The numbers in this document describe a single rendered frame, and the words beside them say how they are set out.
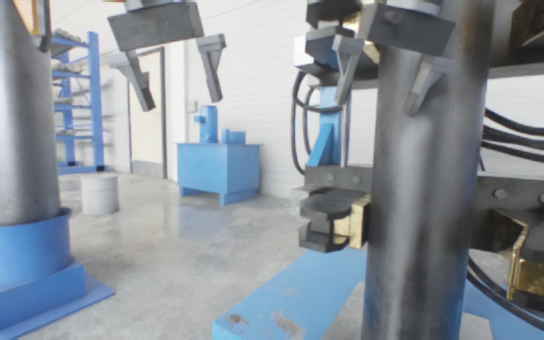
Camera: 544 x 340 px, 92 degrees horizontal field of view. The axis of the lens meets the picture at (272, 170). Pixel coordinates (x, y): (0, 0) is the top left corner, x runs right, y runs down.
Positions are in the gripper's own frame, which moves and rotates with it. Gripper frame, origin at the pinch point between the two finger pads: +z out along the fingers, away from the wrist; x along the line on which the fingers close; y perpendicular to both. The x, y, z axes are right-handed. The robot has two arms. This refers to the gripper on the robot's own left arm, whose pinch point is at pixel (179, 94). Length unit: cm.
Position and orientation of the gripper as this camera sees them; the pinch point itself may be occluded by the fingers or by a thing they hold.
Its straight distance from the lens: 51.2
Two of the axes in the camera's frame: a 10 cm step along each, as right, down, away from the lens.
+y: 1.3, -5.0, 8.6
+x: -9.8, 0.7, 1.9
